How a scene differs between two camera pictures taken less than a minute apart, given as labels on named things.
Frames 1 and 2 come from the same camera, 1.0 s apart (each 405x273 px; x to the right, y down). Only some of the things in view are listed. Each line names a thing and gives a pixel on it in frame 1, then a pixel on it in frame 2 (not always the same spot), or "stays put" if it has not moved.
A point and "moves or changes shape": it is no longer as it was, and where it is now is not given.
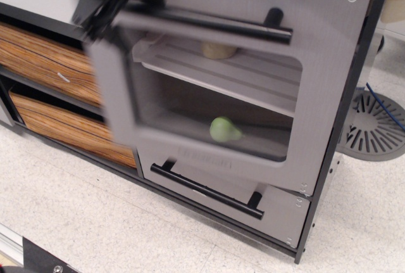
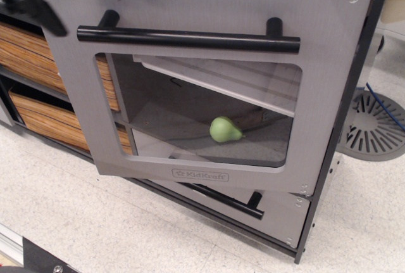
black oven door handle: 271,30 → 109,31
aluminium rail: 12,244 stays put
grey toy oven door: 252,73 moves or changes shape
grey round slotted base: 369,131 stays put
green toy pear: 223,130 stays put
